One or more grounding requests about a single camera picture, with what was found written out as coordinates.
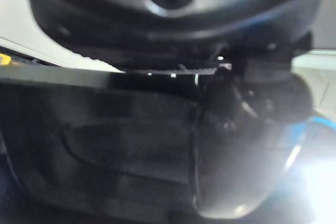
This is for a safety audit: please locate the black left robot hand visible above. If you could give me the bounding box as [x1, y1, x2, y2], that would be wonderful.
[19, 0, 328, 220]

